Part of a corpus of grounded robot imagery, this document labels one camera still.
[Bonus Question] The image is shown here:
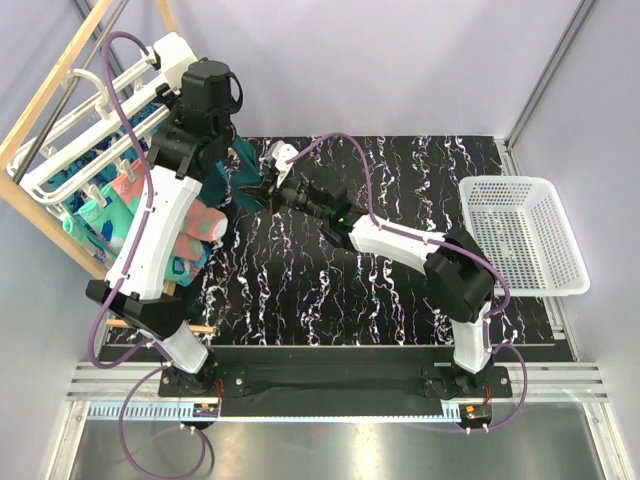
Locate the white plastic basket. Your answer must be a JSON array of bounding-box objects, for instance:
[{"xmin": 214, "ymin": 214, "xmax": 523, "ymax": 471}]
[{"xmin": 459, "ymin": 175, "xmax": 590, "ymax": 297}]

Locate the wooden drying rack frame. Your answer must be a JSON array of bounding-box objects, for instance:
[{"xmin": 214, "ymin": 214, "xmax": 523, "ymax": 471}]
[{"xmin": 0, "ymin": 0, "xmax": 216, "ymax": 336}]

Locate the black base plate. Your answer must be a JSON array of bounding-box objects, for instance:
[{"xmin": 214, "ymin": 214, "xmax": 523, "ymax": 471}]
[{"xmin": 159, "ymin": 346, "xmax": 513, "ymax": 410}]

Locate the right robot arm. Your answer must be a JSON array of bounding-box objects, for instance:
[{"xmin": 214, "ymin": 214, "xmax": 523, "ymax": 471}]
[{"xmin": 239, "ymin": 168, "xmax": 497, "ymax": 399}]

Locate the white plastic clip hanger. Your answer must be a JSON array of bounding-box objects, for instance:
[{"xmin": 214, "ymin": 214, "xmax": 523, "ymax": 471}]
[{"xmin": 19, "ymin": 46, "xmax": 179, "ymax": 205}]

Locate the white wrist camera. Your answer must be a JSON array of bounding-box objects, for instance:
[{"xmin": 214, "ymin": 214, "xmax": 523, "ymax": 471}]
[
  {"xmin": 266, "ymin": 140, "xmax": 299, "ymax": 188},
  {"xmin": 150, "ymin": 32, "xmax": 197, "ymax": 90}
]

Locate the metal hanging rod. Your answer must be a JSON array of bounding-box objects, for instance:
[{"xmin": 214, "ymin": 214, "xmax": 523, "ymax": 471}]
[{"xmin": 11, "ymin": 0, "xmax": 128, "ymax": 185}]

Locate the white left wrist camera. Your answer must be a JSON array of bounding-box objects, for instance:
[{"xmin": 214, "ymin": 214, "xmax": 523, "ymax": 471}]
[{"xmin": 150, "ymin": 32, "xmax": 197, "ymax": 90}]

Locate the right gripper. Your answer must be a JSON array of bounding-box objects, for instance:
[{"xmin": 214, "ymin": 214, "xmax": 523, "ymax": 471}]
[{"xmin": 240, "ymin": 168, "xmax": 329, "ymax": 222}]

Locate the white cable duct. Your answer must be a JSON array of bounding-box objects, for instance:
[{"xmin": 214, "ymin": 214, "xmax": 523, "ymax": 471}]
[{"xmin": 88, "ymin": 401, "xmax": 461, "ymax": 423}]

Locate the mint green sock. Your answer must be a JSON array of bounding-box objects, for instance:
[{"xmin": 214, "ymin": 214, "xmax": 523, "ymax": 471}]
[
  {"xmin": 62, "ymin": 183, "xmax": 133, "ymax": 268},
  {"xmin": 164, "ymin": 253, "xmax": 208, "ymax": 287}
]

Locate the blue sea-print sock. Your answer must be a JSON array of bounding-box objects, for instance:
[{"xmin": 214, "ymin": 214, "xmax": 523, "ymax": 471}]
[{"xmin": 42, "ymin": 98, "xmax": 168, "ymax": 202}]

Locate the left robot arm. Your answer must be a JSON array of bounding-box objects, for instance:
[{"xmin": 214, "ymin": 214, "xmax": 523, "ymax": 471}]
[{"xmin": 86, "ymin": 58, "xmax": 243, "ymax": 396}]

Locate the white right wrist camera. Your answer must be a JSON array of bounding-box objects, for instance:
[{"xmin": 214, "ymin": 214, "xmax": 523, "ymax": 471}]
[{"xmin": 266, "ymin": 140, "xmax": 299, "ymax": 188}]

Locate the coral pink sock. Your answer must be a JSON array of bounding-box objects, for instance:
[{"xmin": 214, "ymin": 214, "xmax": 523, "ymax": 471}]
[
  {"xmin": 171, "ymin": 232, "xmax": 210, "ymax": 262},
  {"xmin": 111, "ymin": 161, "xmax": 228, "ymax": 242}
]

